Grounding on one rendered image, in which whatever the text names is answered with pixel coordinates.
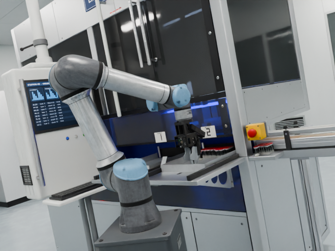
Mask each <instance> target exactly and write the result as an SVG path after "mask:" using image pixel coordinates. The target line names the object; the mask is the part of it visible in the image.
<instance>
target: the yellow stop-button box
mask: <svg viewBox="0 0 335 251"><path fill-rule="evenodd" d="M250 129H255V130H256V133H257V134H256V136H255V137H253V138H251V137H249V136H248V135H247V137H248V140H260V139H264V138H266V137H268V132H267V126H266V122H262V123H254V124H250V125H247V126H246V131H247V132H248V130H250Z"/></svg>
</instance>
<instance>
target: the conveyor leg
mask: <svg viewBox="0 0 335 251"><path fill-rule="evenodd" d="M310 158H311V157H303V158H290V160H298V166H299V172H300V178H301V184H302V190H303V196H304V202H305V207H306V213H307V219H308V225H309V231H310V238H311V244H312V250H313V251H324V248H323V242H322V236H321V230H320V224H319V218H318V212H317V206H316V200H315V194H314V188H313V182H312V175H311V169H310V163H309V159H310Z"/></svg>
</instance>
